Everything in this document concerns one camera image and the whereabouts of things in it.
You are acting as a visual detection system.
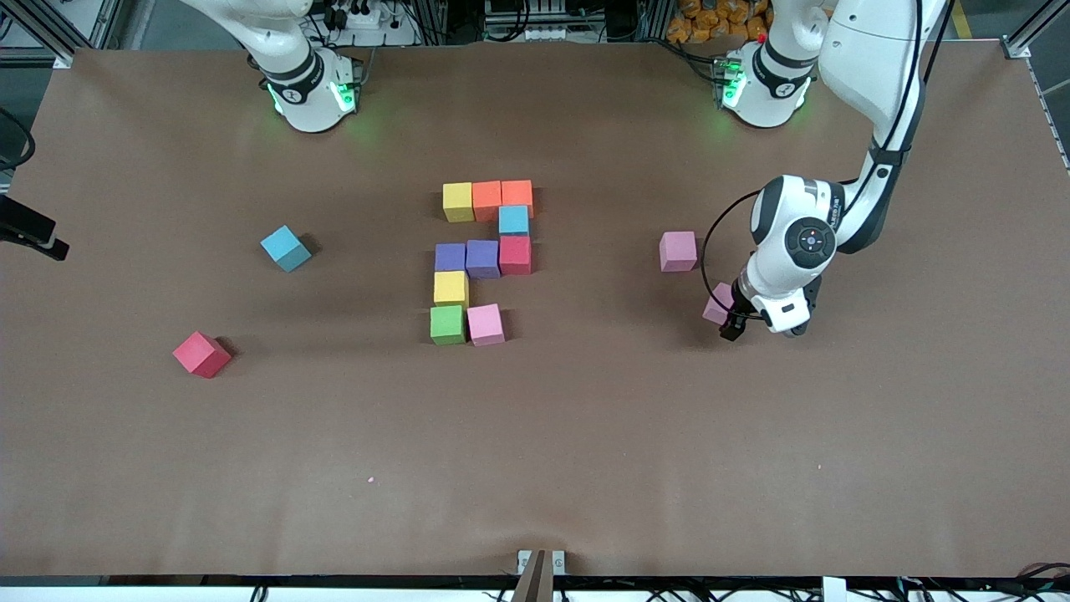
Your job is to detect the metal table edge bracket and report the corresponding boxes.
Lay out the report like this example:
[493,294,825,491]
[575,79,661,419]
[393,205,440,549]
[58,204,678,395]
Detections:
[517,549,567,578]

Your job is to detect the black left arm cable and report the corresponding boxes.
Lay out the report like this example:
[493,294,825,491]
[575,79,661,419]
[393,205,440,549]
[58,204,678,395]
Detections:
[700,0,954,322]

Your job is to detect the white power strip with plugs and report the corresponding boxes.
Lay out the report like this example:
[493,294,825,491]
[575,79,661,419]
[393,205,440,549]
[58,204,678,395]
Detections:
[329,4,383,31]

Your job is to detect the green foam cube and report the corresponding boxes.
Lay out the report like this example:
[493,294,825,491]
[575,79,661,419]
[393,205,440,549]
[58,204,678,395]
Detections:
[430,304,466,346]

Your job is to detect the aluminium frame rail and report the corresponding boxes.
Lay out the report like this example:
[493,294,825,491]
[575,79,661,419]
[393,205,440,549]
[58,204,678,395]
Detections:
[999,0,1070,172]
[33,0,126,68]

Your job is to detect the bag of orange fruit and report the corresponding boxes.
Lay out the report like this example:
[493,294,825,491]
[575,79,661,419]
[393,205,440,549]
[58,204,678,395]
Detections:
[666,0,774,44]

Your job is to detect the pink foam cube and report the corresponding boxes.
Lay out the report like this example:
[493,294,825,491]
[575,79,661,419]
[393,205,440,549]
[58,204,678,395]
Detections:
[702,283,736,327]
[467,303,506,347]
[659,231,699,273]

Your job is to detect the yellow foam cube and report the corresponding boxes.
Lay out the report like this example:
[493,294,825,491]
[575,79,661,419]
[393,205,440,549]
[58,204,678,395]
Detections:
[433,270,470,309]
[442,182,476,224]

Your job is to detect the red foam cube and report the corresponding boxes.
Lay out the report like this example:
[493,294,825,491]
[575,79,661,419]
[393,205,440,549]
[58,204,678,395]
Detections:
[499,235,532,277]
[172,331,232,380]

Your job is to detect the brown tapered post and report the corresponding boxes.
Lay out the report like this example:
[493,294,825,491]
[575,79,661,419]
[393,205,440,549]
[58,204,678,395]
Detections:
[510,549,548,602]

